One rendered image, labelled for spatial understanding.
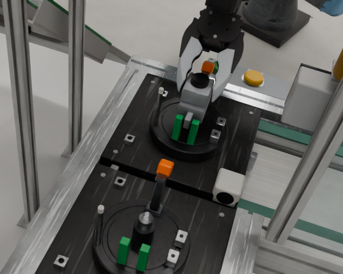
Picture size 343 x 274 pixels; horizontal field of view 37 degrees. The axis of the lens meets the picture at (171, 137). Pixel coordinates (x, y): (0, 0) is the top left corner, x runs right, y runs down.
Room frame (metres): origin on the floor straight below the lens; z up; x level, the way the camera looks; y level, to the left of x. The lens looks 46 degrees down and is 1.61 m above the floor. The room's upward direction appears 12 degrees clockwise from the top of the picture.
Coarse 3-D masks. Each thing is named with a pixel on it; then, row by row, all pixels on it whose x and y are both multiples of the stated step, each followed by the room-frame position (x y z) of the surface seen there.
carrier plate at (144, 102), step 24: (144, 96) 0.72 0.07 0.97; (168, 96) 0.74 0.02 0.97; (120, 120) 0.65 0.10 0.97; (144, 120) 0.66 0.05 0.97; (240, 120) 0.71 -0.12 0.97; (120, 144) 0.59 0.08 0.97; (144, 144) 0.60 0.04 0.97; (240, 144) 0.65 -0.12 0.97; (120, 168) 0.55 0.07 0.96; (144, 168) 0.55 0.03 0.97; (192, 168) 0.57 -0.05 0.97; (216, 168) 0.58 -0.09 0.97; (240, 168) 0.59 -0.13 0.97; (192, 192) 0.53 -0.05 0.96
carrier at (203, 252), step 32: (96, 192) 0.48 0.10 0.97; (128, 192) 0.49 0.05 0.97; (64, 224) 0.41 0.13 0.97; (96, 224) 0.41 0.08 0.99; (128, 224) 0.42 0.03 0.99; (160, 224) 0.43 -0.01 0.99; (192, 224) 0.46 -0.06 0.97; (224, 224) 0.47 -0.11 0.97; (64, 256) 0.36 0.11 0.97; (96, 256) 0.36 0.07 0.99; (128, 256) 0.37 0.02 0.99; (160, 256) 0.38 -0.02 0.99; (192, 256) 0.40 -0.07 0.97
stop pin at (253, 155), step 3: (252, 153) 0.64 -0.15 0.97; (255, 153) 0.64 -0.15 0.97; (252, 156) 0.63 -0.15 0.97; (255, 156) 0.63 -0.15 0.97; (252, 159) 0.63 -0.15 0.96; (255, 159) 0.63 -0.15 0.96; (249, 162) 0.63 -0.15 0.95; (252, 162) 0.63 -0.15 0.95; (249, 165) 0.63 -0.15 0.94; (252, 165) 0.63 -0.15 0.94; (249, 168) 0.63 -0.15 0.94; (252, 168) 0.63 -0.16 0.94; (249, 171) 0.63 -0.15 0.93
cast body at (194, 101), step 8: (192, 80) 0.64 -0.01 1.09; (200, 80) 0.65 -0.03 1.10; (208, 80) 0.65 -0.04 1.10; (184, 88) 0.63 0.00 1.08; (192, 88) 0.64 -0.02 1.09; (200, 88) 0.64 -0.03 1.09; (208, 88) 0.64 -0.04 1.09; (184, 96) 0.63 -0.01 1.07; (192, 96) 0.63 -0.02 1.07; (200, 96) 0.63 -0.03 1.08; (208, 96) 0.63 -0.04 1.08; (184, 104) 0.63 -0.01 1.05; (192, 104) 0.63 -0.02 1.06; (200, 104) 0.63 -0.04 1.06; (208, 104) 0.67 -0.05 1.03; (184, 112) 0.62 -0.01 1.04; (192, 112) 0.62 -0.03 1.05; (200, 112) 0.62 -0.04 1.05; (192, 120) 0.62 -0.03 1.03; (200, 120) 0.62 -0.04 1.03
